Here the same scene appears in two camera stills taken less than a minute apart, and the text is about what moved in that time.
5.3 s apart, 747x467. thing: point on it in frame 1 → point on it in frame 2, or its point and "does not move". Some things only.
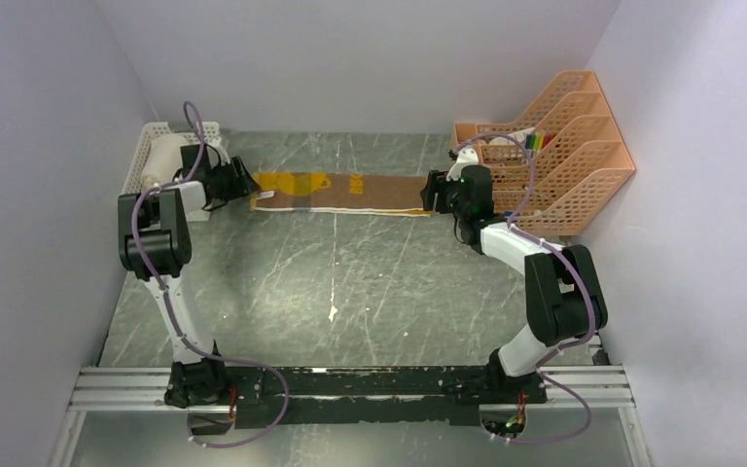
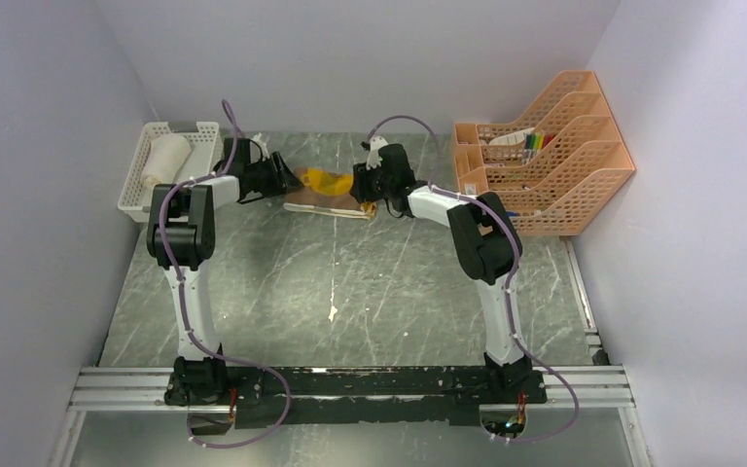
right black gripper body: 448,201 → 372,184
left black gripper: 245,186 → 285,182
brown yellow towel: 388,194 does not move
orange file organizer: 552,167 does not move
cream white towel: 163,159 does not move
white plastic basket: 208,130 does not move
